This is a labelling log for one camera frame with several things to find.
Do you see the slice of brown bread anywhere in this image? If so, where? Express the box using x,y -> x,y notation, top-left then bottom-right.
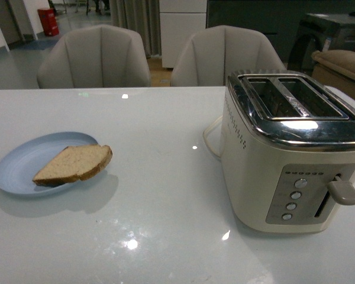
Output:
33,144 -> 112,186

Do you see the light blue plastic plate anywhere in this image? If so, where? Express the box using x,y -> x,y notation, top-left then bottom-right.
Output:
0,131 -> 98,198

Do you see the right beige upholstered chair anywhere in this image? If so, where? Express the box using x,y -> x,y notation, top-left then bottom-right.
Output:
170,25 -> 286,87

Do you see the beige upholstered chair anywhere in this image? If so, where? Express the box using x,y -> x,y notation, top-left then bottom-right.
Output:
37,24 -> 151,89
170,25 -> 286,87

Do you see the cream and chrome toaster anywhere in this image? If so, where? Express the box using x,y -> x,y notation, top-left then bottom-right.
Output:
220,70 -> 355,234

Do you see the left beige upholstered chair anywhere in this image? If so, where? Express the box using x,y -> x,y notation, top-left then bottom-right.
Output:
37,24 -> 151,89

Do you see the white cabinet with drawers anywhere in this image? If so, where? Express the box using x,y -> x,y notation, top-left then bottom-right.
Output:
159,0 -> 207,69

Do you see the beige curtain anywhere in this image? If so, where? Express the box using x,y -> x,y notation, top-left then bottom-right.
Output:
109,0 -> 162,57

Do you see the dark grey kitchen counter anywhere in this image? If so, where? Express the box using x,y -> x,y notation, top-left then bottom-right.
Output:
206,1 -> 355,62

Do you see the red box on floor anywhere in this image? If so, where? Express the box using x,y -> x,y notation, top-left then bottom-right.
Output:
37,8 -> 59,37

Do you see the tan sofa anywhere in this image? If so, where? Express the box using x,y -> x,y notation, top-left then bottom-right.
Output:
311,50 -> 355,100

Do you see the black glossy appliance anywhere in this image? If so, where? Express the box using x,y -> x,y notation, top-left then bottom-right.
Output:
288,11 -> 355,74

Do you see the white toaster power cord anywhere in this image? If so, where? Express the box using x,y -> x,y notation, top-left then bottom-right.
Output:
202,115 -> 224,158

